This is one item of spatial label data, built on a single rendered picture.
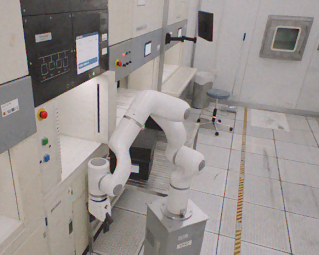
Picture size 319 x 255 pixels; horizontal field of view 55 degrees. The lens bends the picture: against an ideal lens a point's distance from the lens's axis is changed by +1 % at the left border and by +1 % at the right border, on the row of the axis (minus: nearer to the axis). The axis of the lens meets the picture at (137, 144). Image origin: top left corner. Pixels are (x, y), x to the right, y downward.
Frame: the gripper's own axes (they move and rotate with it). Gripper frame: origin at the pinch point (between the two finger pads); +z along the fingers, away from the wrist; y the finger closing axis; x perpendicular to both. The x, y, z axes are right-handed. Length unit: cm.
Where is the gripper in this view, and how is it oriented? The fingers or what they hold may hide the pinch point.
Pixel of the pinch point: (99, 224)
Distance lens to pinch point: 138.0
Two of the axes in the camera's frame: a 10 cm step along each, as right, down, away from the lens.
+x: -6.9, 3.0, -6.6
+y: -7.3, -3.5, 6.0
